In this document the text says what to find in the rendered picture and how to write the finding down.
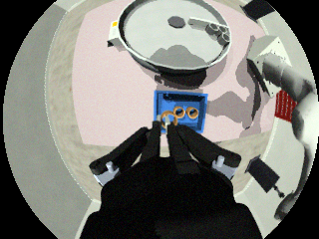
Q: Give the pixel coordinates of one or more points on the bronze bushing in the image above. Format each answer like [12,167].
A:
[182,112]
[168,113]
[195,113]

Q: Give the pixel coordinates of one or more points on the blue crate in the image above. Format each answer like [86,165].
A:
[167,100]

